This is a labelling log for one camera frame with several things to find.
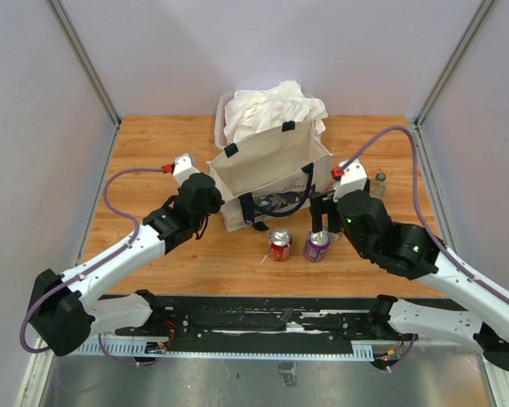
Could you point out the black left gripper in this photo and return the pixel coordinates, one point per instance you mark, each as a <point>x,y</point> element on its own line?
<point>216,201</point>

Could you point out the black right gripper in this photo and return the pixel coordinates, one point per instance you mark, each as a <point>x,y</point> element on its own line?
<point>323,203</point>

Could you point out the purple soda can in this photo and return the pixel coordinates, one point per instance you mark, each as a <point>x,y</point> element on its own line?
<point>316,245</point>

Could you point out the clear glass bottle green cap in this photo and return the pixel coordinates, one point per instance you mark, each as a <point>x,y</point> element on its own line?
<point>378,186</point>

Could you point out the cream canvas tote bag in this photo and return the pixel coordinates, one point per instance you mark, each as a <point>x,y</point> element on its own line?
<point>271,174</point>

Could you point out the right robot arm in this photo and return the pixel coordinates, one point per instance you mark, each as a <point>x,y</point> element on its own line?
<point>408,250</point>

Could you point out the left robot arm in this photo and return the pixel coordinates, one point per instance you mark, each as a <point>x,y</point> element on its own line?
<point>66,309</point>

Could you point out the white crumpled cloth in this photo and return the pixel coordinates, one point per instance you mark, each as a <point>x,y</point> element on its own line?
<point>275,110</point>

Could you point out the white plastic basket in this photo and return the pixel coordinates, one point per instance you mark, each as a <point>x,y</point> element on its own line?
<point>219,123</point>

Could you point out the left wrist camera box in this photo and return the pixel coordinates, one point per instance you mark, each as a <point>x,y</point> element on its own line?
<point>181,169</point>

